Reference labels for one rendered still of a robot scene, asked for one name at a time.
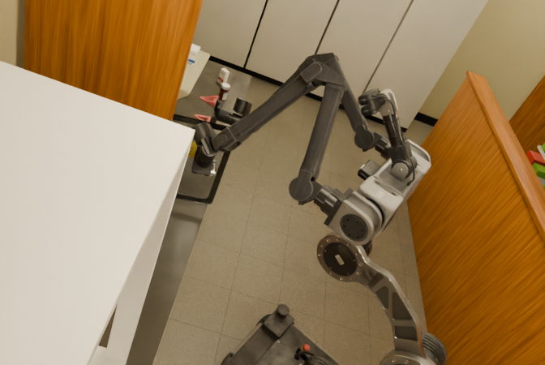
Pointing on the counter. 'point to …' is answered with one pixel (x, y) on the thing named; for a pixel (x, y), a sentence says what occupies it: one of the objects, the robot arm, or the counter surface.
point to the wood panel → (115, 24)
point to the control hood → (193, 74)
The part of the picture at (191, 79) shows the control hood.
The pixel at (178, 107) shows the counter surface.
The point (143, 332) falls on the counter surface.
